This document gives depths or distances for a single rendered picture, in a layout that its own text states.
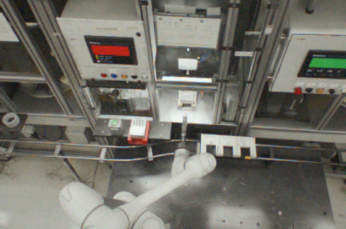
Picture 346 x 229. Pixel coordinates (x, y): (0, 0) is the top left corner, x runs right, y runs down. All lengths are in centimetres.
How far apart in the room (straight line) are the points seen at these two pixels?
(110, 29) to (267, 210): 152
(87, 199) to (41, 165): 194
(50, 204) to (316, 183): 220
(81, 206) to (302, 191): 151
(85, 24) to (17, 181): 210
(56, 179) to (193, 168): 187
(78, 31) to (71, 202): 81
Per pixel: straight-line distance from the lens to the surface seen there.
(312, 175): 249
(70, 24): 166
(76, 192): 150
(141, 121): 214
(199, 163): 165
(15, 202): 333
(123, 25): 157
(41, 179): 331
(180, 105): 225
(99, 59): 176
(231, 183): 232
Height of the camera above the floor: 284
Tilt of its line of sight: 55 degrees down
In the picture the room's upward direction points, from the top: 3 degrees counter-clockwise
